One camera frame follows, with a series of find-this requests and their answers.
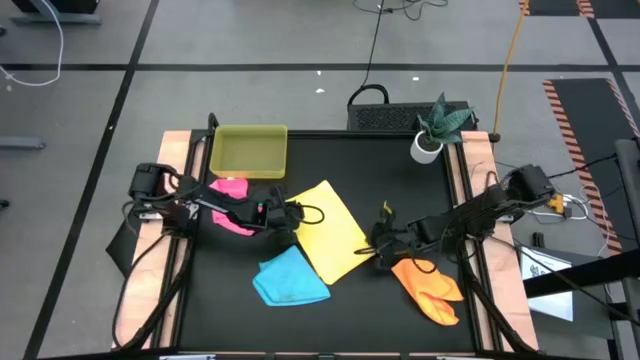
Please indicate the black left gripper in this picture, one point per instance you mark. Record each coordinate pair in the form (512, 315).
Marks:
(286, 215)

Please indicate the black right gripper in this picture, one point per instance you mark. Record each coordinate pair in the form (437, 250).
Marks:
(395, 240)

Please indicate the yellow microfiber towel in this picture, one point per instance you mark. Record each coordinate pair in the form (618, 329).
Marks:
(332, 235)

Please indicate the blue microfiber towel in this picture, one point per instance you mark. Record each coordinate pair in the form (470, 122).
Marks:
(290, 280)

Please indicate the orange microfiber towel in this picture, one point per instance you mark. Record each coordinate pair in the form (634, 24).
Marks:
(430, 290)

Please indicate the yellow translucent plastic bin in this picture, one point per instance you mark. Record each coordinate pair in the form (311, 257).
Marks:
(248, 152)

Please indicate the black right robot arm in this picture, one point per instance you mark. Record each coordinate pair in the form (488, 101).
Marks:
(480, 210)

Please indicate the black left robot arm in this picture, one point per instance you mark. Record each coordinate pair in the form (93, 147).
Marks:
(235, 210)

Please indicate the pink microfiber towel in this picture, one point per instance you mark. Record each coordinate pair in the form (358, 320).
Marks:
(230, 190)

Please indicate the snake plant in white pot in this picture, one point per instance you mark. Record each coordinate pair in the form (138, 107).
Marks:
(426, 150)

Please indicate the black computer case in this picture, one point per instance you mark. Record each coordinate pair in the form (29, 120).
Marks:
(385, 117)

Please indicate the light wooden table side board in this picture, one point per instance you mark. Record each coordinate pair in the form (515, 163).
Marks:
(477, 150)
(175, 145)

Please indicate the small black clip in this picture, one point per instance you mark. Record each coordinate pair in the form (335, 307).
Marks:
(538, 239)

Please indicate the yellow power adapter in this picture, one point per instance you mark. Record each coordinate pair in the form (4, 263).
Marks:
(555, 202)

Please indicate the white printed paper sheet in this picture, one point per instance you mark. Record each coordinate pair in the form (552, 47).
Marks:
(550, 305)

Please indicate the black hazard-striped floor mat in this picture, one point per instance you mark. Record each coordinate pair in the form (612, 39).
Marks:
(555, 6)
(585, 115)

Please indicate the grey metal bar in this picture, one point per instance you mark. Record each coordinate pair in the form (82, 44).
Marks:
(22, 143)

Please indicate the grey desk foot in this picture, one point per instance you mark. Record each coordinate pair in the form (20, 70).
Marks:
(50, 19)

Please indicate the black aluminium table frame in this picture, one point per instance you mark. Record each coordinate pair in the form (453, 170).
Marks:
(350, 134)

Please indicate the black frame beam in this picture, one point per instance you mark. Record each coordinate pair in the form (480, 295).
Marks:
(580, 275)

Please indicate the grey metal post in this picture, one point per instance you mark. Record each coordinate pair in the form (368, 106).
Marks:
(629, 200)

